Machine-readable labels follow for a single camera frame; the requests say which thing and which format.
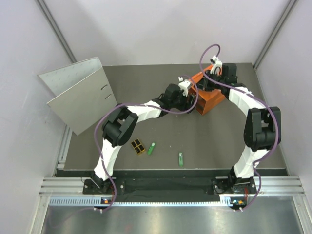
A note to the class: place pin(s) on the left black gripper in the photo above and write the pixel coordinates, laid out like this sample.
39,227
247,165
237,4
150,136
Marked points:
185,106

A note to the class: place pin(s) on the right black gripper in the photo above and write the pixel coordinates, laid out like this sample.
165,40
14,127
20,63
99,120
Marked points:
208,81

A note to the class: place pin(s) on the orange drawer box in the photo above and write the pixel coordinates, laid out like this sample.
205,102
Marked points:
207,100

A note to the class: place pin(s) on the green tube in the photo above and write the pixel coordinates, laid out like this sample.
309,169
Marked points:
180,159
151,149

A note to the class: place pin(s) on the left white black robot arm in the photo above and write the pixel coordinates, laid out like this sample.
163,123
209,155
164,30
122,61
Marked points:
116,127

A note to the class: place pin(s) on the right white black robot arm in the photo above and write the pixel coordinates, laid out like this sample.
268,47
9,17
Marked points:
262,132

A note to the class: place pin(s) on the black gold eyeshadow palette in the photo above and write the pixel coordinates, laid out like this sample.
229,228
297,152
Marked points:
138,146

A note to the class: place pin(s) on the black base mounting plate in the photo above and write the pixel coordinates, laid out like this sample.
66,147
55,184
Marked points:
205,185

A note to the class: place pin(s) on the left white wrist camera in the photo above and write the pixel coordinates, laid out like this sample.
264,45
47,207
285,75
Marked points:
184,85

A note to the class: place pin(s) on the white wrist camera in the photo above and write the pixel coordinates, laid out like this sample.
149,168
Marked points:
216,62
184,85

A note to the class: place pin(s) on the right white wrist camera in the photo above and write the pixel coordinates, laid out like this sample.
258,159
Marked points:
216,62

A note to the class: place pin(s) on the grey ring binder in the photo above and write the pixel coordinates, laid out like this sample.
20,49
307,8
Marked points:
83,94

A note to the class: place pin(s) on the aluminium rail frame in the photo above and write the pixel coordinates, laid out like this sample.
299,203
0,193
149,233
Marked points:
279,205

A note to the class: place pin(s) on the grey slotted cable duct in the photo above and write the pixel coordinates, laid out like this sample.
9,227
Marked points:
99,201

